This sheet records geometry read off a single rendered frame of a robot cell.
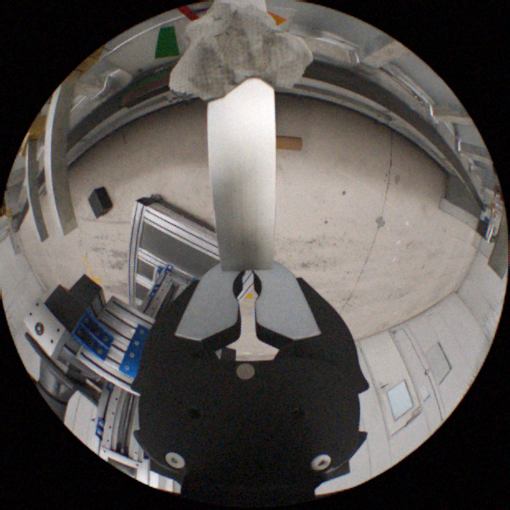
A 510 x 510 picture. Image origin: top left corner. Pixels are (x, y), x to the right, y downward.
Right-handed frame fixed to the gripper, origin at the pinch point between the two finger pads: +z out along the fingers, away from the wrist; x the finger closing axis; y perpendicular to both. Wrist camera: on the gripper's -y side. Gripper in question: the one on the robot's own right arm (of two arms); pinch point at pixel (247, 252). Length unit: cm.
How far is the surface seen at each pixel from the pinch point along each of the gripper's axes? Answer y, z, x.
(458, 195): -32, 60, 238
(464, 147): -32, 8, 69
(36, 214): -10.8, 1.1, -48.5
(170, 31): -29.8, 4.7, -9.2
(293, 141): -23, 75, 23
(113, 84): -32.1, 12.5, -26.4
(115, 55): -29.9, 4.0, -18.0
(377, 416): 238, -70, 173
